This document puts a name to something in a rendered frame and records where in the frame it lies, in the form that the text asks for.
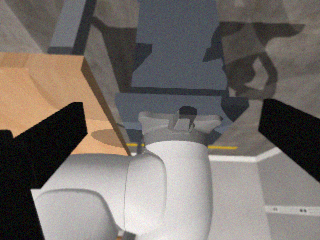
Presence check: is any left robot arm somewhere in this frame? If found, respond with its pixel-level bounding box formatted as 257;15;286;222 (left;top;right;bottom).
121;231;136;240

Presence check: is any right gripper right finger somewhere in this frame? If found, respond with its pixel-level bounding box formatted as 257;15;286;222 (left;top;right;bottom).
258;99;320;183

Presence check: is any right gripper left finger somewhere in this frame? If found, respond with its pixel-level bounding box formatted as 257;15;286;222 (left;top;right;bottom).
0;102;88;240

